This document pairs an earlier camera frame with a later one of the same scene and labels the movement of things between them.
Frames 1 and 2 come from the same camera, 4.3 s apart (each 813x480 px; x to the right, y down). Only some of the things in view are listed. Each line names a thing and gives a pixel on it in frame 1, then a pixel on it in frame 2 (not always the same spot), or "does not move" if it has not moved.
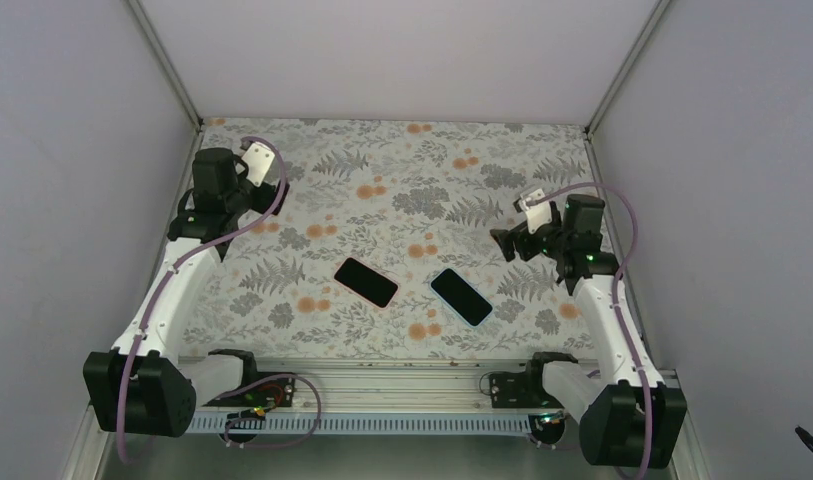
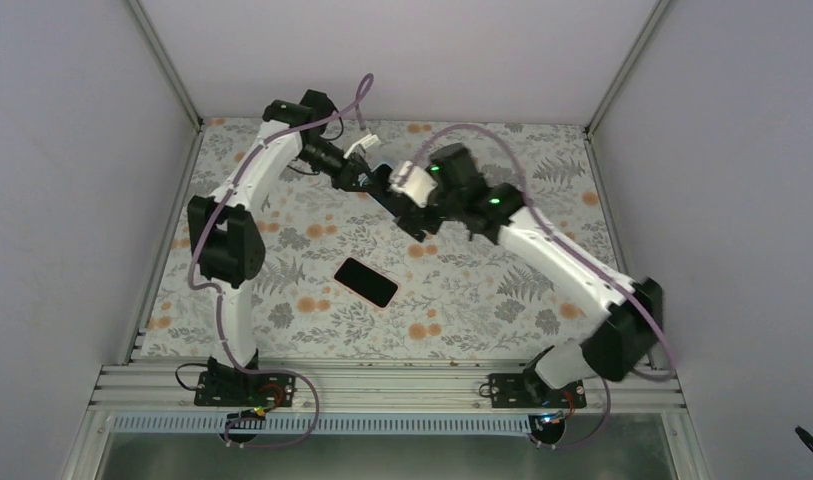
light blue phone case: [461, 296] to [383, 168]
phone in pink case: [366, 282] does not move
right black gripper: [505, 240] to [408, 221]
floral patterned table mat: [387, 249] does not move
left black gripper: [263, 204] to [346, 178]
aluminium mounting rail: [381, 386] does not move
